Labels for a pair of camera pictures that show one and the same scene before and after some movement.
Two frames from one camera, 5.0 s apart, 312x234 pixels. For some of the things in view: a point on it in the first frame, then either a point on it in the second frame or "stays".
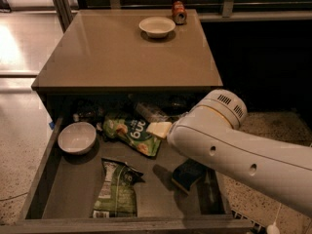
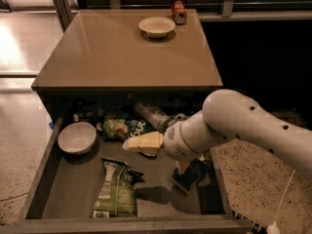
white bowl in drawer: x=77 y=137 stays
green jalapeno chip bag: x=117 y=195 stays
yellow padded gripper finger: x=160 y=129 to x=145 y=143
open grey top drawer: x=104 y=174 stays
